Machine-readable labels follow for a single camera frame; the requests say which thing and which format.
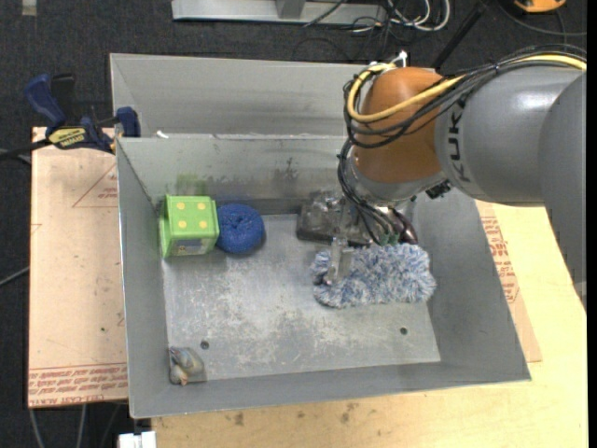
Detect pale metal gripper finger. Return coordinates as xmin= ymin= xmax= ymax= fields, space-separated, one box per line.
xmin=325 ymin=237 xmax=342 ymax=287
xmin=339 ymin=245 xmax=355 ymax=281

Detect blue and white fluffy cloth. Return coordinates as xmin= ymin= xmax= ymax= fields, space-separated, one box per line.
xmin=309 ymin=242 xmax=438 ymax=310

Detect clear glass object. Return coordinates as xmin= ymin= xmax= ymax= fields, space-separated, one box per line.
xmin=295 ymin=190 xmax=372 ymax=247

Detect grey metal bin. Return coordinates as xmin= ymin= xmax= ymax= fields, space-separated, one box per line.
xmin=109 ymin=52 xmax=534 ymax=420

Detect blue round scrubber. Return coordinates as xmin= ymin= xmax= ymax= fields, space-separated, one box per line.
xmin=215 ymin=203 xmax=268 ymax=257

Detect green cube with yellow dots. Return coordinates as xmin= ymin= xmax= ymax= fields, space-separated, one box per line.
xmin=159 ymin=194 xmax=221 ymax=259

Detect grey toy duck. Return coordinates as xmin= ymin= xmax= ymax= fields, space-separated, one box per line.
xmin=167 ymin=345 xmax=207 ymax=387

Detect brown cardboard board red print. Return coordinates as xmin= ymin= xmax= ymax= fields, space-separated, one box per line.
xmin=26 ymin=125 xmax=544 ymax=410

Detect black cylinder on white bracket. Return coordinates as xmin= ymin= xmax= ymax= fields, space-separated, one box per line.
xmin=424 ymin=179 xmax=452 ymax=201

